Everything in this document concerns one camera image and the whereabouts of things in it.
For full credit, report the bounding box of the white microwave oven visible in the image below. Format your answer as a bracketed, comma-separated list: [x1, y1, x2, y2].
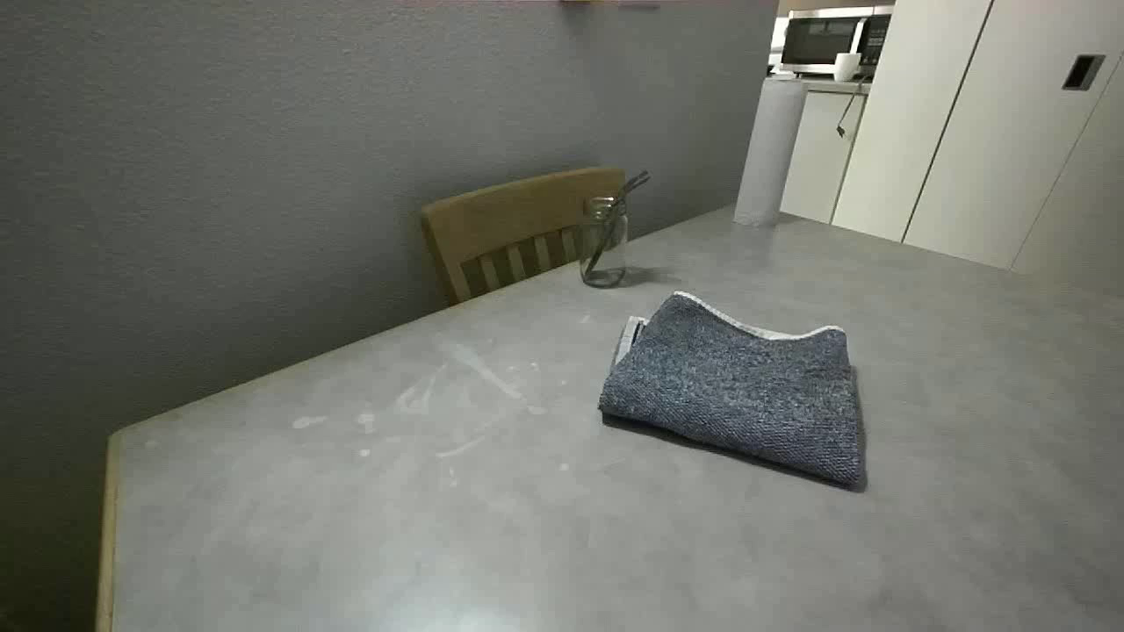
[771, 6, 897, 86]

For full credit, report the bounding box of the black panel on cabinet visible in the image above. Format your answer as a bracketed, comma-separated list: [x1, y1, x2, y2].
[1062, 52, 1110, 97]

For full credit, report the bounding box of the white mug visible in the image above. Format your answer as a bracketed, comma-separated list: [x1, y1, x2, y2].
[828, 49, 867, 87]

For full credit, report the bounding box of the blue grey speckled towel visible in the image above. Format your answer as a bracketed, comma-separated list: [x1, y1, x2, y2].
[596, 290, 870, 497]

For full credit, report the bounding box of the tall white cabinet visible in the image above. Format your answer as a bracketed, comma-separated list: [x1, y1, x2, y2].
[828, 0, 1124, 272]

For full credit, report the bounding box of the clear glass jar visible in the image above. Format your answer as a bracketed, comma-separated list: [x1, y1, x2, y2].
[576, 195, 635, 291]

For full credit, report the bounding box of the white base cabinet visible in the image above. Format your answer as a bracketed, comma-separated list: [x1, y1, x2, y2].
[776, 80, 870, 229]

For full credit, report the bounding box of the light wooden slat-back chair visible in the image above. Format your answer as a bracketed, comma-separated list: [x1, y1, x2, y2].
[417, 167, 627, 311]

